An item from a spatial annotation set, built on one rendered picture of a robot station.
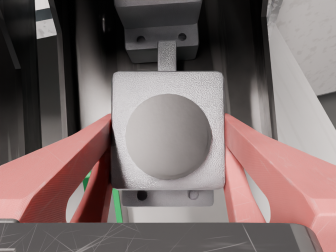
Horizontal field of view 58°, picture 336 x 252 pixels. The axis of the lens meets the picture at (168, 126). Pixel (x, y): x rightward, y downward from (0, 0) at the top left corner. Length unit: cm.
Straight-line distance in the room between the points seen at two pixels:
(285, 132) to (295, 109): 6
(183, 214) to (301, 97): 39
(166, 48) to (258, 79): 8
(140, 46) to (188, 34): 3
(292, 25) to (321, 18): 10
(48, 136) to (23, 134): 14
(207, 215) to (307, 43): 91
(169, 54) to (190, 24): 3
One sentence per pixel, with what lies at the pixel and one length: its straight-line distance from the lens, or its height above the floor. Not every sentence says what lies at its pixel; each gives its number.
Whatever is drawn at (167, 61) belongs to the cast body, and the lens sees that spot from 16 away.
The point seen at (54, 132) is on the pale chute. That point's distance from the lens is 33.
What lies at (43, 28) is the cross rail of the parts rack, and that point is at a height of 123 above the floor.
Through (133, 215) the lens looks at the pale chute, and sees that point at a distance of 38.
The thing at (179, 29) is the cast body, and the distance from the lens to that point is 19.
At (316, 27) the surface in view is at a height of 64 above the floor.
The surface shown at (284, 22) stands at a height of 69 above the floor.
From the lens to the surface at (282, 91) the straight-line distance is 66.
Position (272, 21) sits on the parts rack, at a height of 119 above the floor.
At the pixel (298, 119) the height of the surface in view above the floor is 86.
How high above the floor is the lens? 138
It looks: 62 degrees down
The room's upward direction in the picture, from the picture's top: 6 degrees counter-clockwise
